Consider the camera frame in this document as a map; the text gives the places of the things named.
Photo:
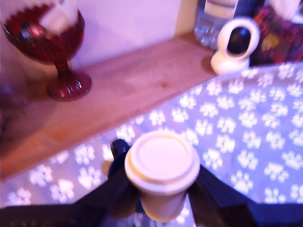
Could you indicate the cream coffee capsule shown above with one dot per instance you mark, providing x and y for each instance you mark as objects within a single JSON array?
[{"x": 163, "y": 170}]

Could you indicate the dark blue mug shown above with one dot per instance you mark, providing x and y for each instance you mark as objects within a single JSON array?
[{"x": 118, "y": 160}]

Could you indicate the blue paw print cloth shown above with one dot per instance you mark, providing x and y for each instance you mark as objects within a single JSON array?
[{"x": 236, "y": 132}]

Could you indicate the red glass goblet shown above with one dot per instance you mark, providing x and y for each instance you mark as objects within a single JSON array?
[{"x": 45, "y": 47}]

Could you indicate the dark floral tissue box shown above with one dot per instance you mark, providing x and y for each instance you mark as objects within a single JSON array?
[{"x": 279, "y": 42}]

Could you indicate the large clear water bottle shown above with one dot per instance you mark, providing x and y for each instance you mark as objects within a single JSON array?
[{"x": 213, "y": 21}]

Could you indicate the white paper in goblet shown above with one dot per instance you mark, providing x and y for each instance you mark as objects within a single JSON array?
[{"x": 60, "y": 17}]

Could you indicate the white tissue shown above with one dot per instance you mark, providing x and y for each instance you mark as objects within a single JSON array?
[{"x": 286, "y": 9}]

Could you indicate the small white round camera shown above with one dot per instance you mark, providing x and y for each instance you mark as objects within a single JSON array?
[{"x": 236, "y": 40}]

